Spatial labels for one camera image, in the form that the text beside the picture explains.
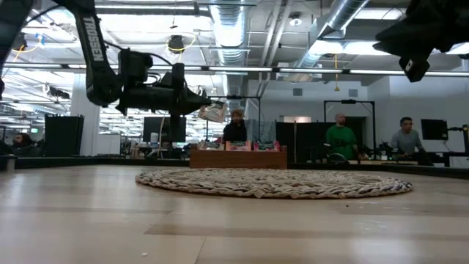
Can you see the red tea packet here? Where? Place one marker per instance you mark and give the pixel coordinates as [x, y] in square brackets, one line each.
[267, 146]

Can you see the black desk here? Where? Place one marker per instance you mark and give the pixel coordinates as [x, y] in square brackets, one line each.
[447, 155]

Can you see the black cabinet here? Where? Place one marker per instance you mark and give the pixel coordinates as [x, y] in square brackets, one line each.
[64, 135]

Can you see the yellow hanging pendant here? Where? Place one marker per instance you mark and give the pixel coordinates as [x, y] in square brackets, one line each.
[336, 88]

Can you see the black ceiling lamp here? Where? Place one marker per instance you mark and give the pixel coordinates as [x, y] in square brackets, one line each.
[20, 42]
[176, 43]

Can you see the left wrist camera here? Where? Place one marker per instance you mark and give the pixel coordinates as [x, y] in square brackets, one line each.
[133, 66]

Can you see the white pillar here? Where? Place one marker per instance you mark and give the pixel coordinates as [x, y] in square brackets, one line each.
[82, 117]

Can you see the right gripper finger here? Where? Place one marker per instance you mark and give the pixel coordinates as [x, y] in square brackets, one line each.
[394, 32]
[388, 47]

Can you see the black aluminium table frame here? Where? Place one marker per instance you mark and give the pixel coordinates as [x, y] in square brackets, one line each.
[73, 161]

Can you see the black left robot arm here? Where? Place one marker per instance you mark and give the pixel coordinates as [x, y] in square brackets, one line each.
[93, 55]

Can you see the wooden organizer box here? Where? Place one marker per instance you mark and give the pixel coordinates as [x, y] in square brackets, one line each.
[238, 160]

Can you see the black monitor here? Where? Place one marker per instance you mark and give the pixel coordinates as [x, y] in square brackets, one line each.
[434, 129]
[157, 129]

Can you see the round woven placemat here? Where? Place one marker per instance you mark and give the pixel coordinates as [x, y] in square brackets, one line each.
[275, 185]

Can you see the person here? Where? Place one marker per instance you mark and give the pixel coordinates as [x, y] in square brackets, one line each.
[235, 130]
[22, 144]
[340, 137]
[406, 141]

